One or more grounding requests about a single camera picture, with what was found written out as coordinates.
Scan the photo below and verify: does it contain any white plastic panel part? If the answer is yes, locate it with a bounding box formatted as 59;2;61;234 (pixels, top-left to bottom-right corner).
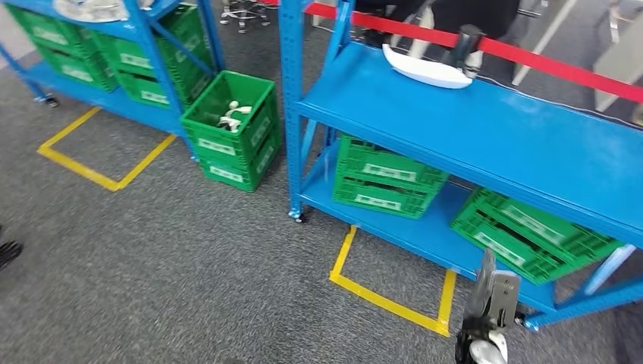
381;42;475;90

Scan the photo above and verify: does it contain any black round stool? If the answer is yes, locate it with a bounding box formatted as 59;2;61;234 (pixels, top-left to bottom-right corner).
218;0;273;35

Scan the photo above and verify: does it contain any white plug cable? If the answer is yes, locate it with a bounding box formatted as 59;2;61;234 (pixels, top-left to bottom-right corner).
217;99;254;133

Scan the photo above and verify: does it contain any white desk panel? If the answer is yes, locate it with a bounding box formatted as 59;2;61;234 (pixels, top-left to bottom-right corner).
594;27;643;115
511;0;579;87

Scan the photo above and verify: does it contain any black stanchion post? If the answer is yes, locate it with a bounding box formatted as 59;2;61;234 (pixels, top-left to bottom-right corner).
444;24;487;80

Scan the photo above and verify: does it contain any green open plastic crate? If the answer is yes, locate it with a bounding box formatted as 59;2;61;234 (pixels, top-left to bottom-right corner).
179;69;281;171

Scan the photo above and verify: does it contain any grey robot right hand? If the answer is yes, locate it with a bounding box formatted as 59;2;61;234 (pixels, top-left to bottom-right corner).
464;248;499;330

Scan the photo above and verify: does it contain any silver plastic wheel cover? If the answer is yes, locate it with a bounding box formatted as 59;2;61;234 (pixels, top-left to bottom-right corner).
52;0;155;24

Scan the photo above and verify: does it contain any blue metal shelf rack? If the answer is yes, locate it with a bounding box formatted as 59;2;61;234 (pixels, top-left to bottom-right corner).
0;0;228;137
278;0;643;334

